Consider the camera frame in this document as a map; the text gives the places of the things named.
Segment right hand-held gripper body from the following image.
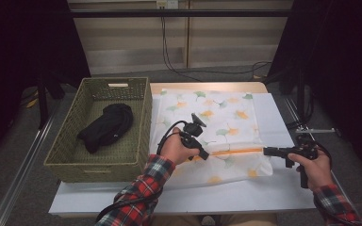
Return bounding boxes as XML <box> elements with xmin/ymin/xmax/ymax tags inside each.
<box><xmin>285</xmin><ymin>126</ymin><xmax>336</xmax><ymax>189</ymax></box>

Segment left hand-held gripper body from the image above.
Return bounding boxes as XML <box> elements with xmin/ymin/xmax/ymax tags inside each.
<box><xmin>178</xmin><ymin>112</ymin><xmax>207</xmax><ymax>158</ymax></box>

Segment black garment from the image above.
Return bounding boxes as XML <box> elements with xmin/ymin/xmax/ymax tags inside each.
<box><xmin>76</xmin><ymin>103</ymin><xmax>135</xmax><ymax>154</ymax></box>

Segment green woven basket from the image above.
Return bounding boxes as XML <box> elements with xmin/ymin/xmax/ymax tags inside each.
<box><xmin>43</xmin><ymin>76</ymin><xmax>154</xmax><ymax>184</ymax></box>

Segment person's right hand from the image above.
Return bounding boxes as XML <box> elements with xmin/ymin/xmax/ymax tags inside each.
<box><xmin>287</xmin><ymin>152</ymin><xmax>333</xmax><ymax>192</ymax></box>

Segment black metal stand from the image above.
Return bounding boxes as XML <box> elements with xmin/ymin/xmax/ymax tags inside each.
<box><xmin>287</xmin><ymin>62</ymin><xmax>315</xmax><ymax>130</ymax></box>
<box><xmin>36</xmin><ymin>73</ymin><xmax>65</xmax><ymax>130</ymax></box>

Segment person's khaki trousers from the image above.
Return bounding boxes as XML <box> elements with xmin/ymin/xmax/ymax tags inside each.
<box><xmin>152</xmin><ymin>213</ymin><xmax>279</xmax><ymax>226</ymax></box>

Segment black curtain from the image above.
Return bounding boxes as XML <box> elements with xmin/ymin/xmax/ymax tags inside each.
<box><xmin>0</xmin><ymin>0</ymin><xmax>91</xmax><ymax>164</ymax></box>
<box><xmin>268</xmin><ymin>0</ymin><xmax>362</xmax><ymax>180</ymax></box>

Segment black horizontal bar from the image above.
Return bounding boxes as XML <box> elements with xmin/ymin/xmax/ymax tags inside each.
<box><xmin>70</xmin><ymin>8</ymin><xmax>293</xmax><ymax>18</ymax></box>

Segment yellow floor tape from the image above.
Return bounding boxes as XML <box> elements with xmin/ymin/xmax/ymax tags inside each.
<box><xmin>25</xmin><ymin>90</ymin><xmax>41</xmax><ymax>109</ymax></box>

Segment right hand-held gripper black cable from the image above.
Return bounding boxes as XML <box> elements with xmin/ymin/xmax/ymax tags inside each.
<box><xmin>313</xmin><ymin>141</ymin><xmax>359</xmax><ymax>226</ymax></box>

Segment hand-held gripper black cable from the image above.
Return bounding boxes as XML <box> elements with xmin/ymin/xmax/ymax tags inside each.
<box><xmin>313</xmin><ymin>141</ymin><xmax>359</xmax><ymax>226</ymax></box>
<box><xmin>94</xmin><ymin>120</ymin><xmax>189</xmax><ymax>224</ymax></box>

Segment left hand-held gripper black cable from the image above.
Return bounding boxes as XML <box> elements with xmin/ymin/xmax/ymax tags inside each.
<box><xmin>94</xmin><ymin>120</ymin><xmax>189</xmax><ymax>224</ymax></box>

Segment metal floor rail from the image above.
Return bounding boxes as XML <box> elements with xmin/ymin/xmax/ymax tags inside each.
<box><xmin>0</xmin><ymin>100</ymin><xmax>60</xmax><ymax>226</ymax></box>
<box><xmin>284</xmin><ymin>95</ymin><xmax>362</xmax><ymax>226</ymax></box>

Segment black floor cable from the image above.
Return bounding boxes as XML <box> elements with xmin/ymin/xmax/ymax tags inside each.
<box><xmin>169</xmin><ymin>60</ymin><xmax>272</xmax><ymax>77</ymax></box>

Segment black hanging cable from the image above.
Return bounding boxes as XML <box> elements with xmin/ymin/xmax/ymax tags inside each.
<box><xmin>160</xmin><ymin>16</ymin><xmax>202</xmax><ymax>83</ymax></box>

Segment white wall outlet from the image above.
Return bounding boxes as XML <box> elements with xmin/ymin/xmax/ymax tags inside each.
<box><xmin>156</xmin><ymin>0</ymin><xmax>179</xmax><ymax>9</ymax></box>

